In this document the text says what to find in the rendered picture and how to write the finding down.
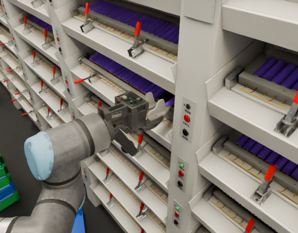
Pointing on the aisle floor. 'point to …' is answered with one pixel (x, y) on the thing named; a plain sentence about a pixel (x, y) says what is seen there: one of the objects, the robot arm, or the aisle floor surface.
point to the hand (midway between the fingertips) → (163, 108)
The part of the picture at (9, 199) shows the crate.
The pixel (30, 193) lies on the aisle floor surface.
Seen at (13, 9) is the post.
